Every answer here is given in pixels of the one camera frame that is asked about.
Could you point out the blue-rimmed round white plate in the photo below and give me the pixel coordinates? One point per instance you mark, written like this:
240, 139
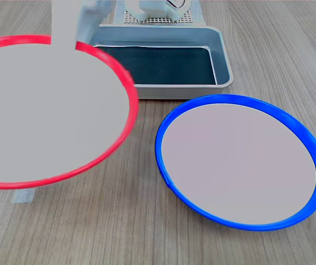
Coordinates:
238, 163

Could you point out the translucent tape strip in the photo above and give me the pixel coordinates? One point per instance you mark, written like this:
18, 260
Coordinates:
22, 196

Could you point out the red-rimmed round white plate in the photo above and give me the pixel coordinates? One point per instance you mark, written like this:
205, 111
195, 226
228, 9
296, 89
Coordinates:
50, 116

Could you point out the steel tray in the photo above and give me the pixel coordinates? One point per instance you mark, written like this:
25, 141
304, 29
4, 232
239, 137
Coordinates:
224, 55

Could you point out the black mat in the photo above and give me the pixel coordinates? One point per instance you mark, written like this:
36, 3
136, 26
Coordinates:
160, 66

